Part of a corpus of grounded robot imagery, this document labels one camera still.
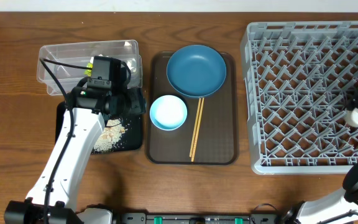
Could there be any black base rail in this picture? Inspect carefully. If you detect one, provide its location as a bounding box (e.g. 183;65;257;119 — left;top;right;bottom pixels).
76;203;291;224

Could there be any left wooden chopstick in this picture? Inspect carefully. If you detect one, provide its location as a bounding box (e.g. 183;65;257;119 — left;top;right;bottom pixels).
189;98;201;157

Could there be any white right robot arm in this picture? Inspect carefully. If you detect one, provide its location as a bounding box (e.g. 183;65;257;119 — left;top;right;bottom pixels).
277;89;358;223

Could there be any clear plastic waste bin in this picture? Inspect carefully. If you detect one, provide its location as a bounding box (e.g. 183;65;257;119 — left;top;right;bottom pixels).
39;40;143;92

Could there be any light blue bowl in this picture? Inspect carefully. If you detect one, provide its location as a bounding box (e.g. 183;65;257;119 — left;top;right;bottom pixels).
149;95;188;131

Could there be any dark blue plate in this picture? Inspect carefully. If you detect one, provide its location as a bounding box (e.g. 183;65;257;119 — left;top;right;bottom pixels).
167;45;227;98

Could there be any black waste tray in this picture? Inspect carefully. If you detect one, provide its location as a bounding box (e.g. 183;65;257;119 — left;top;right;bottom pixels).
54;101;144;154

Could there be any white rice pile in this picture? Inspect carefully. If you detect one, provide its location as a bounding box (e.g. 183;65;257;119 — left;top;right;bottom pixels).
91;119;127;154

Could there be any brown serving tray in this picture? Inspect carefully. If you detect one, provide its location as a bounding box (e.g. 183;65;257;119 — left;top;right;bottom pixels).
145;52;239;165

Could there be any wooden chopstick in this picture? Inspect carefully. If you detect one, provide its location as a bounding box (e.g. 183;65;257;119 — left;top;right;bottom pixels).
191;98;204;162
189;98;201;157

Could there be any white tissue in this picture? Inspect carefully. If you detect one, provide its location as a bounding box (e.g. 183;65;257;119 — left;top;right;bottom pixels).
99;54;140;73

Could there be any right wooden chopstick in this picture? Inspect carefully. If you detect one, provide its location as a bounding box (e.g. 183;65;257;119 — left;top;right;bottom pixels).
191;98;204;162

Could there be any grey dishwasher rack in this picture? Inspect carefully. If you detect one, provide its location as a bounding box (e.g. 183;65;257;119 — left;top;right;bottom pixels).
241;21;358;175

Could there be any yellow snack wrapper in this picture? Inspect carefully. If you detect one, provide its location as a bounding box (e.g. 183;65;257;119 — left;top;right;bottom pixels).
84;63;93;77

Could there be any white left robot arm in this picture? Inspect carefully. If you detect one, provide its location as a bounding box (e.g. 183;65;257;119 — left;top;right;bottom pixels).
4;56;146;223

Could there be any pale green cup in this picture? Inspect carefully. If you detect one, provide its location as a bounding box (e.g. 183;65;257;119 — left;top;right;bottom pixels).
344;108;358;128

